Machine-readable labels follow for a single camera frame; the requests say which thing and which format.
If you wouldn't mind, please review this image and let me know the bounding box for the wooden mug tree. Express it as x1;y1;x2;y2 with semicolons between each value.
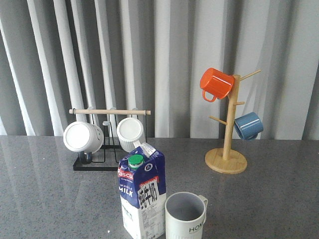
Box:
205;69;261;174

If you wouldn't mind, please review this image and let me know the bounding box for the black wire mug rack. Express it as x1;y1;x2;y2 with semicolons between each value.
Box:
69;108;152;171

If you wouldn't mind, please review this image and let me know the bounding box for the orange mug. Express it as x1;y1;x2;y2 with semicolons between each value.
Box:
200;68;235;102

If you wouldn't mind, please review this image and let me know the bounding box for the white smiley mug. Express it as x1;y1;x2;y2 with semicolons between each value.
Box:
63;121;104;153

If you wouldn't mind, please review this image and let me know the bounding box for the blue mug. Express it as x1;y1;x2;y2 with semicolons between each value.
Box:
234;112;264;140

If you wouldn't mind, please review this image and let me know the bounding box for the cream HOME mug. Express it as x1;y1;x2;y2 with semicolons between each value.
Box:
165;192;208;239

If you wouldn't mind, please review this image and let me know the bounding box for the grey pleated curtain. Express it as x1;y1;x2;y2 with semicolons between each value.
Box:
0;0;319;140

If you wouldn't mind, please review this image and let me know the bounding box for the blue white milk carton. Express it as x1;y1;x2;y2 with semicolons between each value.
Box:
118;142;166;239

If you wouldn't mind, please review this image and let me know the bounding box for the white ribbed mug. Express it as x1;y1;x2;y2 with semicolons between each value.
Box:
117;118;146;152

